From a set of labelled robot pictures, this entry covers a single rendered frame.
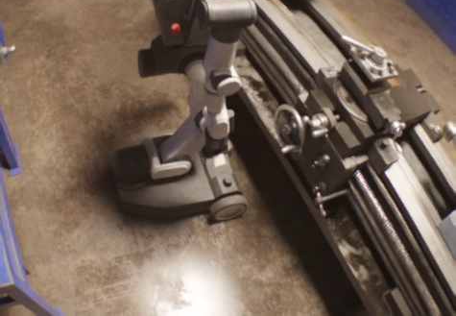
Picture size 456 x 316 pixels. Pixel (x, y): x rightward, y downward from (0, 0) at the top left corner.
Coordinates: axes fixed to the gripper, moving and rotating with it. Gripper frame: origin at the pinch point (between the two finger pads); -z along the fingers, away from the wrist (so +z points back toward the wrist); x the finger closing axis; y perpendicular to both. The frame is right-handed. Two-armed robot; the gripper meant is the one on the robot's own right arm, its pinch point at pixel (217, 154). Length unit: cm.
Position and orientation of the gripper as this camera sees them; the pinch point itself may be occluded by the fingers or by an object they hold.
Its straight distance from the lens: 177.1
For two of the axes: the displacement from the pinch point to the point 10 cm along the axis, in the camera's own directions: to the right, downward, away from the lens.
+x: 9.4, -2.8, 1.8
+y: -3.3, -8.0, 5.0
